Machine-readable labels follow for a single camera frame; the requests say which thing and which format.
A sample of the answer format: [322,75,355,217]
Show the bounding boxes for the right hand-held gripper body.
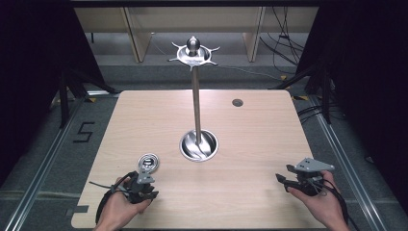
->
[293,157,335,197]

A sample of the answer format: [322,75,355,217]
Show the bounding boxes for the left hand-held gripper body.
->
[122,168,160,205]

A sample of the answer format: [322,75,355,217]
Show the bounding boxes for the steel utensil rack stand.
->
[166,36,221,163]

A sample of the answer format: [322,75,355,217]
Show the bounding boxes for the person's left hand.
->
[94,177,152,231]

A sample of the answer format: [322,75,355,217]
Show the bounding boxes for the person's right hand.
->
[287,169,352,231]

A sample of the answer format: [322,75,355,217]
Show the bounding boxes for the black tripod stand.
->
[270,62,336,125]
[57,65,120,130]

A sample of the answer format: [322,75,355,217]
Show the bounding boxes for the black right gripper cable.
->
[316,178,361,231]

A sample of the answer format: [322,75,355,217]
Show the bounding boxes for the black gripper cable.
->
[89,170,139,225]
[316,178,361,231]

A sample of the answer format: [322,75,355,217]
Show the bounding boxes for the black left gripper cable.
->
[89,170,139,225]

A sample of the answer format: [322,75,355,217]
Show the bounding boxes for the aluminium floor rail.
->
[288,94,388,231]
[3,90,120,231]

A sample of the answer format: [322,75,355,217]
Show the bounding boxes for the black floor cables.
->
[296,103,345,125]

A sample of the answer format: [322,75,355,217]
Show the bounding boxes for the white floor cable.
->
[215,64,284,82]

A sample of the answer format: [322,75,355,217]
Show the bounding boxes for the black hanging cables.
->
[259,6,306,75]

